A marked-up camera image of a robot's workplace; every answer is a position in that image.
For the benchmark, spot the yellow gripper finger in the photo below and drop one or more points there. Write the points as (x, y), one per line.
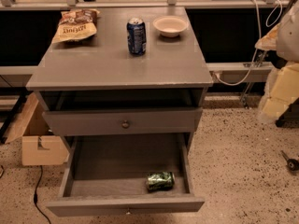
(268, 41)
(280, 91)

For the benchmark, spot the green soda can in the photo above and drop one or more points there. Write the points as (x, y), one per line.
(160, 181)

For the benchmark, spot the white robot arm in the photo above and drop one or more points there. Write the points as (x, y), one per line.
(288, 37)

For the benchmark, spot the closed grey top drawer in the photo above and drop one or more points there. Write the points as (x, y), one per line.
(77, 123)

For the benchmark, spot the blue soda can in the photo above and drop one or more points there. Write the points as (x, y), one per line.
(136, 36)

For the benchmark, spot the grey drawer cabinet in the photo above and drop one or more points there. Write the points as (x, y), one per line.
(126, 104)

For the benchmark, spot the open grey middle drawer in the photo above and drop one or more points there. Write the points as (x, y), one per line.
(107, 174)

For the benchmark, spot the black tool on floor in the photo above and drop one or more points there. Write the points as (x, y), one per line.
(292, 164)

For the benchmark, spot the white bowl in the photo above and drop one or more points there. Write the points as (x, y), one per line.
(170, 26)

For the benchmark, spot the brown chip bag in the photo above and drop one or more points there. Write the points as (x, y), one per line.
(76, 25)

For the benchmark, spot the cardboard box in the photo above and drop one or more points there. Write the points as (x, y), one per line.
(38, 145)

